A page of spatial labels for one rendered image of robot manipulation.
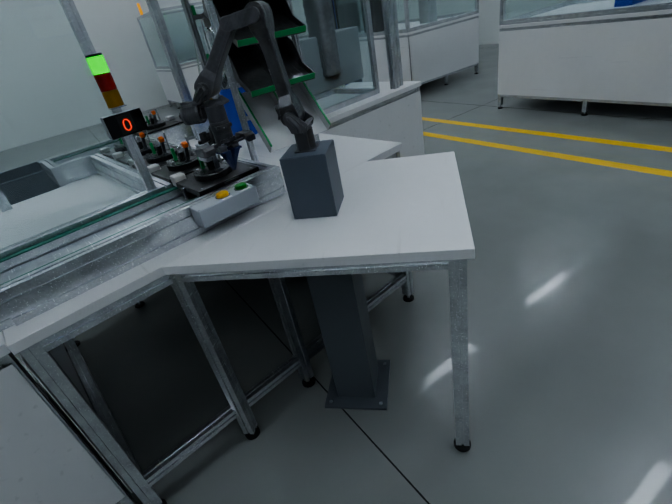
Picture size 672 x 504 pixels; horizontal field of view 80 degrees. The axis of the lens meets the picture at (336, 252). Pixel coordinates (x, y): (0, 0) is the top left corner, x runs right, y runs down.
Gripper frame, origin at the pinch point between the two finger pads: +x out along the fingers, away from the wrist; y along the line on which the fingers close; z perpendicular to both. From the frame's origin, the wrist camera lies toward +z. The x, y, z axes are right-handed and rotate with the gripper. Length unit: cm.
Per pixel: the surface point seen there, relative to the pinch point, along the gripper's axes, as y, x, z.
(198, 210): 16.9, 9.7, -2.8
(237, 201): 4.3, 12.1, -3.8
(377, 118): -141, 31, 65
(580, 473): -33, 106, -103
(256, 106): -29.6, -7.7, 24.9
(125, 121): 16.7, -15.4, 30.7
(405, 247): -9, 20, -60
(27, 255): 60, 13, 31
